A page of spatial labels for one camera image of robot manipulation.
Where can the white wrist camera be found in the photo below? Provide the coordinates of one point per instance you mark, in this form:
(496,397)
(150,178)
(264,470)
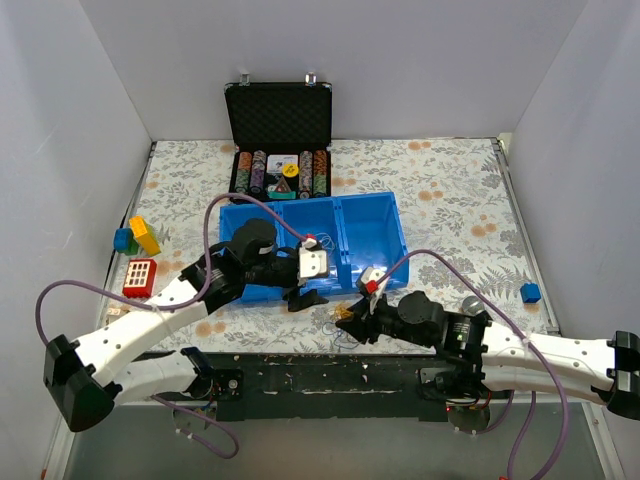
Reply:
(371,282)
(312,264)

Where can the yellow toy brick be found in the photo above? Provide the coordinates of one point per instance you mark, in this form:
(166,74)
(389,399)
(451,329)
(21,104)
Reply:
(144,235)

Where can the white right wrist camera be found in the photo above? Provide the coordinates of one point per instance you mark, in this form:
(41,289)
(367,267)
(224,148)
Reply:
(371,282)

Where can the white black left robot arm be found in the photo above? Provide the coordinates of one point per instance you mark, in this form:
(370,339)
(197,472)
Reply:
(87,377)

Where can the black poker chip case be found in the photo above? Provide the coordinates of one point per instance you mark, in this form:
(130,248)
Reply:
(280,118)

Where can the floral table mat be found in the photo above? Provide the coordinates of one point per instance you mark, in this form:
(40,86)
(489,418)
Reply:
(454,205)

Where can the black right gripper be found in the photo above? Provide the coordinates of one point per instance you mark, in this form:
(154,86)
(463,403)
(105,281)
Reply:
(370,323)

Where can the blue toy brick left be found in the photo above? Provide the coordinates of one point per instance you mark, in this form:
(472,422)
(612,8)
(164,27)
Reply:
(122,240)

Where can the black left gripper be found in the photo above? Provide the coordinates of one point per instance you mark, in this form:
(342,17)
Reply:
(293,282)

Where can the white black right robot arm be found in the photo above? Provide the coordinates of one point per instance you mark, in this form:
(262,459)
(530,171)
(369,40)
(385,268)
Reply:
(486,356)

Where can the blue toy cube right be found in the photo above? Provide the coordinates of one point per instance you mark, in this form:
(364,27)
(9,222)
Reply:
(530,293)

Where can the red white window brick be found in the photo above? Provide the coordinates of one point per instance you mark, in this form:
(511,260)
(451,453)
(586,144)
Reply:
(139,279)

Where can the green toy brick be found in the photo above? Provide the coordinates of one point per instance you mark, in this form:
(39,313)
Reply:
(132,249)

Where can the blue three-compartment plastic bin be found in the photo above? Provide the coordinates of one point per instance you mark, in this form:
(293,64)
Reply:
(358,230)

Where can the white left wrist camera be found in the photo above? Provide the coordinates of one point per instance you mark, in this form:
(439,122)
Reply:
(312,264)

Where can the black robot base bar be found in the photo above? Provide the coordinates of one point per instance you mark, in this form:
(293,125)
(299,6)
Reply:
(322,386)

